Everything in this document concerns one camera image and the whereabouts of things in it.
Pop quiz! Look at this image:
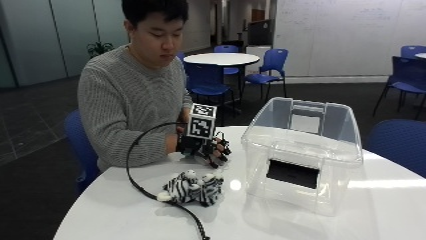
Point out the green potted plant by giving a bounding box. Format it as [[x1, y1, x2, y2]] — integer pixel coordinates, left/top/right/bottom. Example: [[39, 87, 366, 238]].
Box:
[[86, 41, 116, 60]]

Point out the dark cabinet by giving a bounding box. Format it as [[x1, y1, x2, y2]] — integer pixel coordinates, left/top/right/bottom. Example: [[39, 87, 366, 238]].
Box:
[[247, 19, 275, 47]]

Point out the white wall whiteboard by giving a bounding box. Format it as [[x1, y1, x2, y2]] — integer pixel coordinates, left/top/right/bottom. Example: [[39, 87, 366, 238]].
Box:
[[272, 0, 426, 78]]

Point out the white marker cube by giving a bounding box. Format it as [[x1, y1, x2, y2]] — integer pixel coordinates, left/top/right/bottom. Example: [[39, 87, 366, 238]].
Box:
[[185, 103, 219, 140]]

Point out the the person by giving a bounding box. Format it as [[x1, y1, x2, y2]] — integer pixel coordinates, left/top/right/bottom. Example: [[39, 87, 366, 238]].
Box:
[[76, 0, 195, 173]]

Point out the black label on bin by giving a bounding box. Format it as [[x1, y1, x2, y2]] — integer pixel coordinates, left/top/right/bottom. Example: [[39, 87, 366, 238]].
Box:
[[265, 158, 323, 190]]

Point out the blue chair behind person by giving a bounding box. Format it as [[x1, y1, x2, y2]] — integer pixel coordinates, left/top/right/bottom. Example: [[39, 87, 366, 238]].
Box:
[[63, 109, 103, 198]]

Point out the black glove cable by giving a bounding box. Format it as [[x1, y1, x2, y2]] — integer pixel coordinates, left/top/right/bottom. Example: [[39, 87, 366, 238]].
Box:
[[126, 121, 212, 240]]

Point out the zebra soft toy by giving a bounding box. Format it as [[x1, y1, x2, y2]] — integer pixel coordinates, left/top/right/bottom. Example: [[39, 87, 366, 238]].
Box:
[[156, 169, 225, 208]]

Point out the clear plastic storage bin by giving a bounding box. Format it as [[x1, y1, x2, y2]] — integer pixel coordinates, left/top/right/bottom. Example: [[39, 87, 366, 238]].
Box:
[[240, 96, 365, 218]]

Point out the round white background table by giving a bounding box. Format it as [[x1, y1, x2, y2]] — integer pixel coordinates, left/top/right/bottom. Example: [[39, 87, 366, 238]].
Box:
[[183, 52, 261, 101]]

